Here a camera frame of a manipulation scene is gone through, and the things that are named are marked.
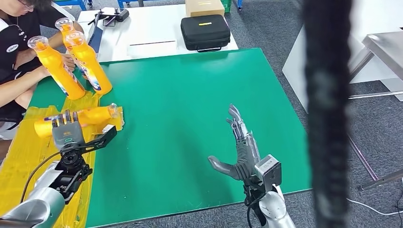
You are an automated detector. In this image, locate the person's right hand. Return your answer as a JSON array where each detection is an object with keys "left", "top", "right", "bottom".
[{"left": 61, "top": 53, "right": 76, "bottom": 72}]

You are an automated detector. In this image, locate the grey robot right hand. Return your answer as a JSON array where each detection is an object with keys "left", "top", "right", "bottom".
[{"left": 208, "top": 104, "right": 261, "bottom": 181}]

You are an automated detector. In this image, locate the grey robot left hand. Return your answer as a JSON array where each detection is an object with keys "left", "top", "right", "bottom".
[{"left": 51, "top": 109, "right": 86, "bottom": 151}]

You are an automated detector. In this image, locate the person's left hand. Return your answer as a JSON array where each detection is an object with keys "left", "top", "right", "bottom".
[{"left": 13, "top": 48, "right": 38, "bottom": 70}]

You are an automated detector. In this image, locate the person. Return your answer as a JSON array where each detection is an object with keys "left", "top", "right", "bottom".
[{"left": 0, "top": 0, "right": 84, "bottom": 161}]

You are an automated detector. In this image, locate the dark blue flat board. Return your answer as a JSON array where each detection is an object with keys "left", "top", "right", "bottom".
[{"left": 89, "top": 27, "right": 104, "bottom": 56}]

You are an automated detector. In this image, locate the yellow taped plastic sheet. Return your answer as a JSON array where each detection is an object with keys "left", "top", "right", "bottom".
[{"left": 0, "top": 91, "right": 125, "bottom": 228}]

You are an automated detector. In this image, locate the black handheld device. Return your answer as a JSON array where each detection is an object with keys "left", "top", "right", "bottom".
[{"left": 87, "top": 8, "right": 130, "bottom": 28}]

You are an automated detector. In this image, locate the black zip case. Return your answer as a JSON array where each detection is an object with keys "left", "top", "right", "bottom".
[{"left": 180, "top": 14, "right": 231, "bottom": 53}]

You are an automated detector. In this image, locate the cardboard box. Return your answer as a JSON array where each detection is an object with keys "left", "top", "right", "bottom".
[{"left": 185, "top": 0, "right": 225, "bottom": 18}]

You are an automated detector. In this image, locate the white panel board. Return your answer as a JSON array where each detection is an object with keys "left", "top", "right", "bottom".
[{"left": 281, "top": 0, "right": 403, "bottom": 114}]

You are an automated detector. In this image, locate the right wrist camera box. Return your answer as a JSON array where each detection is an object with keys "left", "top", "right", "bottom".
[{"left": 244, "top": 154, "right": 282, "bottom": 193}]

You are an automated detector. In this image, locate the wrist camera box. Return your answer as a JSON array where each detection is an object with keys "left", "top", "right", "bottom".
[
  {"left": 61, "top": 124, "right": 118, "bottom": 155},
  {"left": 244, "top": 154, "right": 282, "bottom": 193}
]

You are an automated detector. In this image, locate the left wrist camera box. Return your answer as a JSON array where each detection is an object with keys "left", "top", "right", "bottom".
[{"left": 61, "top": 124, "right": 118, "bottom": 155}]

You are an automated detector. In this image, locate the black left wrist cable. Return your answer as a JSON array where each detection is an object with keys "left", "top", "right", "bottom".
[{"left": 19, "top": 143, "right": 105, "bottom": 205}]

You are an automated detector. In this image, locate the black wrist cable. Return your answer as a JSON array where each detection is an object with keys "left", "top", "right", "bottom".
[
  {"left": 19, "top": 143, "right": 105, "bottom": 205},
  {"left": 244, "top": 179, "right": 268, "bottom": 228}
]

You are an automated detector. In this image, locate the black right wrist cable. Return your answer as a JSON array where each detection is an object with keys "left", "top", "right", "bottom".
[{"left": 244, "top": 179, "right": 268, "bottom": 228}]

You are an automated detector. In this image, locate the black blurred hanging cable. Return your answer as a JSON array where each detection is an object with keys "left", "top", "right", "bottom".
[{"left": 302, "top": 0, "right": 353, "bottom": 228}]

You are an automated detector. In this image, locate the white floor cable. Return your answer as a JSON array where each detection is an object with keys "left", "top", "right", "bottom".
[{"left": 346, "top": 197, "right": 403, "bottom": 218}]

